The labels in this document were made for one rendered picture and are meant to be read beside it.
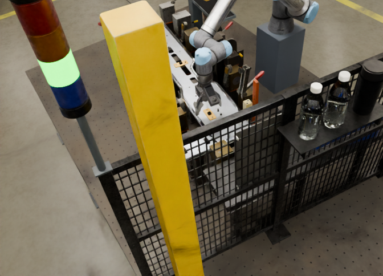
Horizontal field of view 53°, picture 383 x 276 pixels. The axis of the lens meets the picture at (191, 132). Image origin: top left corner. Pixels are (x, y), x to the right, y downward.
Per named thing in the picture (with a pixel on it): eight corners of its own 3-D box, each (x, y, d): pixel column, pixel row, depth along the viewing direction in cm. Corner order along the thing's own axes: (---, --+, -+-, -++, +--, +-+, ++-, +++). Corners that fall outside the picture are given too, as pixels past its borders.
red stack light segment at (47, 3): (21, 23, 74) (7, -7, 70) (56, 13, 76) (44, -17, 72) (27, 40, 70) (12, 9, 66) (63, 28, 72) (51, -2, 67)
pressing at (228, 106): (124, 19, 271) (123, 16, 269) (153, 9, 276) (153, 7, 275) (216, 147, 181) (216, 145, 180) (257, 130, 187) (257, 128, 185)
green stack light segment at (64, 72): (45, 74, 83) (34, 50, 79) (75, 64, 85) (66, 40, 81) (51, 92, 79) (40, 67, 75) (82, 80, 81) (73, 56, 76)
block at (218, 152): (212, 191, 199) (208, 145, 173) (226, 185, 201) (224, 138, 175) (220, 202, 194) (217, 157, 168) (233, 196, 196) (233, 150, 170)
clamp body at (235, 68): (225, 117, 236) (223, 68, 208) (240, 111, 238) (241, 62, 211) (231, 124, 231) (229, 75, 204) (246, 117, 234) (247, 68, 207)
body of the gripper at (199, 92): (208, 89, 194) (207, 70, 185) (216, 99, 188) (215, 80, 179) (195, 94, 192) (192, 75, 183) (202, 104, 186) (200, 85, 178)
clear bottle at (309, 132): (293, 130, 125) (300, 82, 110) (309, 123, 126) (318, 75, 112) (305, 143, 121) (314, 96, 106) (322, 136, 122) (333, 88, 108)
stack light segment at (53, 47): (34, 50, 79) (21, 23, 74) (66, 40, 81) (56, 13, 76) (40, 67, 75) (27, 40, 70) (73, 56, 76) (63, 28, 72)
